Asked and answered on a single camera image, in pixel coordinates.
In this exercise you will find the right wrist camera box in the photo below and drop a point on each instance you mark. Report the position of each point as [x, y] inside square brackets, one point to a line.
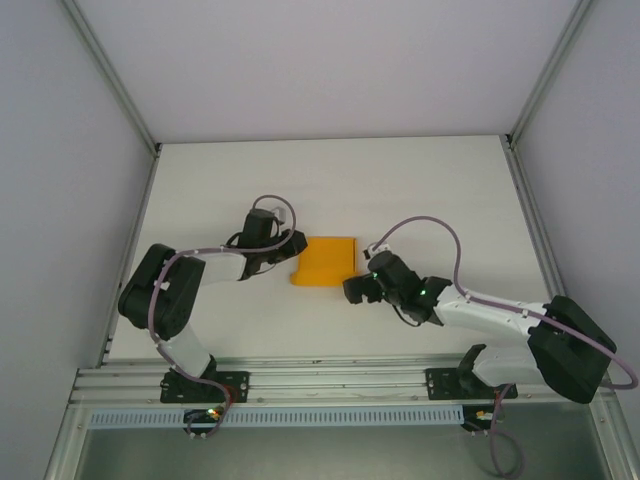
[377, 248]

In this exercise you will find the grey metal sheet panel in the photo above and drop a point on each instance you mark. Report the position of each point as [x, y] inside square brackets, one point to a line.
[325, 455]

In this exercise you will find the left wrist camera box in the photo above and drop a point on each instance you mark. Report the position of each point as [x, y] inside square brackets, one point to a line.
[279, 214]

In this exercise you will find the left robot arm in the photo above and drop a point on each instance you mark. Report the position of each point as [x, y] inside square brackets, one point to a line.
[165, 300]

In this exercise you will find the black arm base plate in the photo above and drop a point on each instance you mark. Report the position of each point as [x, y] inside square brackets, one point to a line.
[442, 384]
[235, 387]

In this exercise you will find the aluminium table side rail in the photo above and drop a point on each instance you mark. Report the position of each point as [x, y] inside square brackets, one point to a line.
[137, 220]
[530, 220]

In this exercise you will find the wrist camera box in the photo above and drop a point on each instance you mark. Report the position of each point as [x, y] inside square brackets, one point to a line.
[377, 248]
[279, 214]

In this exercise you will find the orange cardboard box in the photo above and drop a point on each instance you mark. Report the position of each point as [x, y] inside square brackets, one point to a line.
[325, 260]

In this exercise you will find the aluminium frame post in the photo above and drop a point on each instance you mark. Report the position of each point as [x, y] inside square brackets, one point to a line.
[547, 75]
[112, 80]

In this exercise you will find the small circuit board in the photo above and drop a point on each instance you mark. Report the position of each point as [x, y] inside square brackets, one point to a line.
[204, 415]
[482, 417]

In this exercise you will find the aluminium mounting rail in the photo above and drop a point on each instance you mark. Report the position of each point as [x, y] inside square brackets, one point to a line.
[340, 382]

